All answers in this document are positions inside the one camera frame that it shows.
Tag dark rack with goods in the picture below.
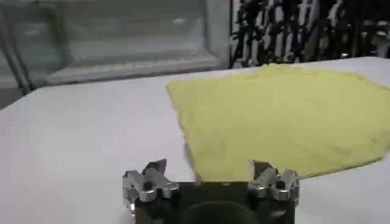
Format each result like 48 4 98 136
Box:
229 0 390 69

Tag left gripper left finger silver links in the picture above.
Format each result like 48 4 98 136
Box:
122 158 180 204

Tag glass display cabinet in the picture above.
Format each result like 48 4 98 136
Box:
0 0 231 89

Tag yellow cloth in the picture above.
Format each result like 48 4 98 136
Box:
166 63 390 183

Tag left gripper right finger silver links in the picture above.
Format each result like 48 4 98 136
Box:
248 159 300 202

